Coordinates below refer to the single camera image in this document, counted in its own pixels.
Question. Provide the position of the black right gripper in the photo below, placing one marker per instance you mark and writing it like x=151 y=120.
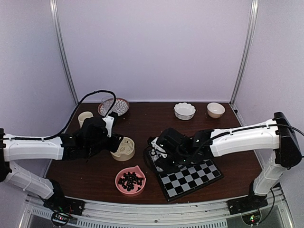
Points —
x=167 y=167

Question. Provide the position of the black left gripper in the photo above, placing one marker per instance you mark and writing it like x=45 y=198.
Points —
x=115 y=143

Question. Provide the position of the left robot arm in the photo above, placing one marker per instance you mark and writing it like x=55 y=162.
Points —
x=60 y=147

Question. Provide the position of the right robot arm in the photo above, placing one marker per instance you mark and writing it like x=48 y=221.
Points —
x=276 y=134

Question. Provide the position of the black chess pieces pile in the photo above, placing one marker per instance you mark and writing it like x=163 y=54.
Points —
x=129 y=180

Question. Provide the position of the white textured ceramic mug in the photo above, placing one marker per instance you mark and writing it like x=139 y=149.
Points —
x=83 y=116

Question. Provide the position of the black and white chessboard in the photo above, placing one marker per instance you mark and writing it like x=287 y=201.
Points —
x=187 y=180

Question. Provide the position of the cream bowl with spout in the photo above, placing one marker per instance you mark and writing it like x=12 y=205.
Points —
x=120 y=154

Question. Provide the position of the clear glass tumbler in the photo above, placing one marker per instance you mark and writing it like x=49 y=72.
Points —
x=108 y=105

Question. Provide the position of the white scalloped bowl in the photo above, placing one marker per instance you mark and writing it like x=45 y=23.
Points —
x=184 y=111

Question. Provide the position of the patterned saucer plate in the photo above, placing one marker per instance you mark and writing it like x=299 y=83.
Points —
x=121 y=105

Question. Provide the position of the small cream bowl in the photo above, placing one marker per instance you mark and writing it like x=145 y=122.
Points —
x=215 y=110

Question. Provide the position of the pink bowl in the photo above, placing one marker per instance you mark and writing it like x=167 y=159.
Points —
x=137 y=189

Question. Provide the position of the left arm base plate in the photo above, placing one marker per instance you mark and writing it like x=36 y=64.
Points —
x=67 y=205

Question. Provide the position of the aluminium front rail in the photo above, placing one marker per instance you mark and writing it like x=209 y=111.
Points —
x=208 y=214

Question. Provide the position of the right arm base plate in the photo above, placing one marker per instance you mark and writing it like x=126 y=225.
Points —
x=247 y=203

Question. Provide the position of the aluminium frame post left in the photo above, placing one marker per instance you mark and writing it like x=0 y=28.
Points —
x=63 y=56

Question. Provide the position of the aluminium frame post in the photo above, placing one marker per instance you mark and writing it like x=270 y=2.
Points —
x=248 y=42
x=63 y=56

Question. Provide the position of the aluminium frame post right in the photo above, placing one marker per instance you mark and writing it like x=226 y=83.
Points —
x=248 y=42

